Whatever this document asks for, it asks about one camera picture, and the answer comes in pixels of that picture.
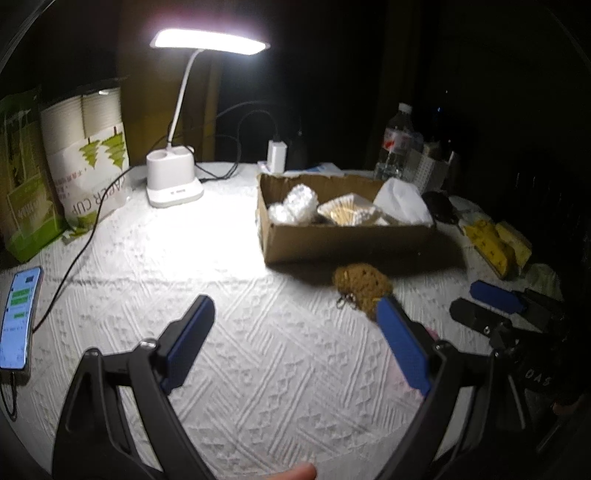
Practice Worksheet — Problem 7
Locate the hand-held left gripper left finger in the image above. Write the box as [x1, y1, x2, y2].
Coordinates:
[52, 295, 218, 480]

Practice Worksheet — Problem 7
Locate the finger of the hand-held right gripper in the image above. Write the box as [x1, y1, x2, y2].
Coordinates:
[449, 298, 515, 343]
[468, 280, 566, 330]

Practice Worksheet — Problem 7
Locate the white desk lamp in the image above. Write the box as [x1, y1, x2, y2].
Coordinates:
[146, 28, 271, 208]

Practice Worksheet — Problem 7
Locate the brown wooden board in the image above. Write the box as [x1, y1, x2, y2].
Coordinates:
[117, 0, 222, 167]

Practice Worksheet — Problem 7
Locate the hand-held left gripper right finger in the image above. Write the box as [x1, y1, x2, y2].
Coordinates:
[369, 295, 529, 480]

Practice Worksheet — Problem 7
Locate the white and blue packet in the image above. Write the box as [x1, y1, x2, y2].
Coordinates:
[288, 162, 345, 176]

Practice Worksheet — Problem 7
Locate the white paper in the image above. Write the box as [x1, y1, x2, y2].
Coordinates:
[373, 178, 432, 225]

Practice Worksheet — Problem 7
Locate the white charger plug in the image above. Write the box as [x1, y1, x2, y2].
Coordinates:
[259, 140, 288, 174]

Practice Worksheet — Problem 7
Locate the person's left hand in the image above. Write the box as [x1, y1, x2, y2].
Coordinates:
[268, 463, 318, 480]

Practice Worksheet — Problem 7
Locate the cardboard box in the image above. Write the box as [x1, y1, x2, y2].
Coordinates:
[256, 172, 437, 265]

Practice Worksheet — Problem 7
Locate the dark cloth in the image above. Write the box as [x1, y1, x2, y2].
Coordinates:
[422, 190, 460, 224]

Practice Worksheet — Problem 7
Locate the black lamp cable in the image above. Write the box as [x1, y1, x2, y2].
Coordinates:
[196, 104, 305, 183]

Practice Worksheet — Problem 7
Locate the clear water bottle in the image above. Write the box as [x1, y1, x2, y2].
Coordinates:
[374, 102, 414, 182]

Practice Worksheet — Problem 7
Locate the white knitted piece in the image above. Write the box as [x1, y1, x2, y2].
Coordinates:
[283, 184, 320, 224]

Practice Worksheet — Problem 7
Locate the green paper bag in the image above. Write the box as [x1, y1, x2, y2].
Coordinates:
[0, 90, 68, 264]

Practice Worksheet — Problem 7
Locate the bag of paper cups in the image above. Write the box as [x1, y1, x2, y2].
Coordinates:
[39, 88, 132, 243]

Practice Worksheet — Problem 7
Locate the yellow packet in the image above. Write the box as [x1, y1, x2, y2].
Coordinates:
[495, 222, 533, 268]
[463, 219, 517, 280]

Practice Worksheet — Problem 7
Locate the white perforated basket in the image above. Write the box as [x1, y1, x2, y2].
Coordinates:
[409, 143, 460, 192]

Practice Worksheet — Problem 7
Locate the white textured tablecloth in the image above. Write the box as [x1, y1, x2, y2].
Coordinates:
[0, 161, 564, 480]

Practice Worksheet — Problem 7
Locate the black phone cable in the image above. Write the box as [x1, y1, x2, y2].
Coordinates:
[0, 134, 243, 422]

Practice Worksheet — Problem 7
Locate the smartphone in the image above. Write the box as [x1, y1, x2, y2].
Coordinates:
[0, 266, 44, 374]

